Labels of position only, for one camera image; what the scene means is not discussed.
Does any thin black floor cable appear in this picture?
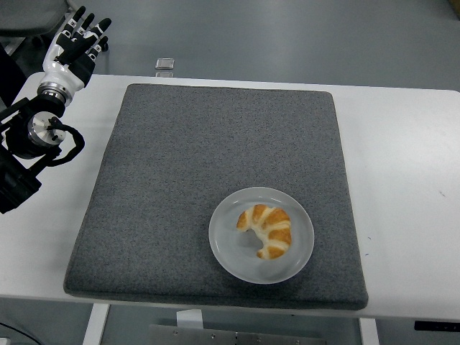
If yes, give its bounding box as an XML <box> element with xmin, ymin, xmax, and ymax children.
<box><xmin>0</xmin><ymin>321</ymin><xmax>37</xmax><ymax>345</ymax></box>

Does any grey felt mat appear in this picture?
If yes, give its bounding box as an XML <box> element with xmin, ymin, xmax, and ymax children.
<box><xmin>63</xmin><ymin>83</ymin><xmax>370</xmax><ymax>312</ymax></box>

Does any black table control panel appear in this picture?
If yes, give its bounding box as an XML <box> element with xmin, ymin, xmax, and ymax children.
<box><xmin>413</xmin><ymin>320</ymin><xmax>460</xmax><ymax>331</ymax></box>

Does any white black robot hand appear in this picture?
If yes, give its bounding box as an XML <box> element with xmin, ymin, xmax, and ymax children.
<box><xmin>41</xmin><ymin>6</ymin><xmax>113</xmax><ymax>90</ymax></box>

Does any grey office chair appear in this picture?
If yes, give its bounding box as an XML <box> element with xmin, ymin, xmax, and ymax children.
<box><xmin>0</xmin><ymin>0</ymin><xmax>110</xmax><ymax>53</ymax></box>

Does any golden croissant bread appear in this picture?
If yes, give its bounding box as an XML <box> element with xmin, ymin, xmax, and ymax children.
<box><xmin>236</xmin><ymin>203</ymin><xmax>292</xmax><ymax>260</ymax></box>

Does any white table leg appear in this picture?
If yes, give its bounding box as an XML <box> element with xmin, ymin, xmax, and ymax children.
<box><xmin>82</xmin><ymin>304</ymin><xmax>111</xmax><ymax>345</ymax></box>
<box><xmin>359</xmin><ymin>318</ymin><xmax>380</xmax><ymax>345</ymax></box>

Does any round grey plate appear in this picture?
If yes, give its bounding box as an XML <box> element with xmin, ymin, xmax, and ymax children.
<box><xmin>208</xmin><ymin>185</ymin><xmax>316</xmax><ymax>285</ymax></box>

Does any grey metal plate with screws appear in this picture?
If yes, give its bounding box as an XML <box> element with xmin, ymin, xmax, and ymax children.
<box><xmin>148</xmin><ymin>324</ymin><xmax>328</xmax><ymax>345</ymax></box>

